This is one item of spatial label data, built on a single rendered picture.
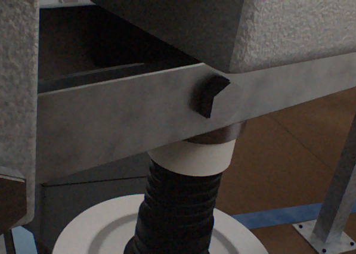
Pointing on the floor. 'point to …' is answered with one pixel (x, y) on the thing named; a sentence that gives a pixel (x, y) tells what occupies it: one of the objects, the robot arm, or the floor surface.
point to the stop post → (341, 189)
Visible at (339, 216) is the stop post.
